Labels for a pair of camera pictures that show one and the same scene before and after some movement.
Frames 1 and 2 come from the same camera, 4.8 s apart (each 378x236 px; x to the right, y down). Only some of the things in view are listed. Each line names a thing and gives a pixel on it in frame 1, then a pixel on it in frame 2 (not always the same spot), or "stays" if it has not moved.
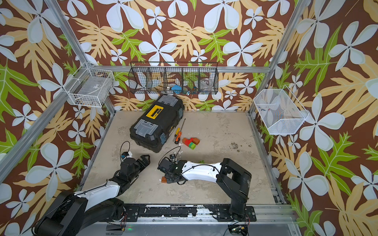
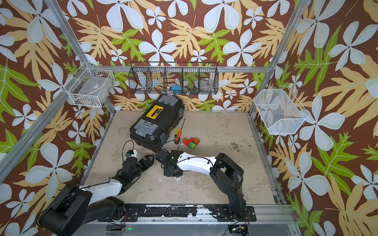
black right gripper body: (170, 178) -> (168, 173)
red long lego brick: (186, 141) stays
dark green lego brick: (192, 146) stays
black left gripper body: (140, 166) stays
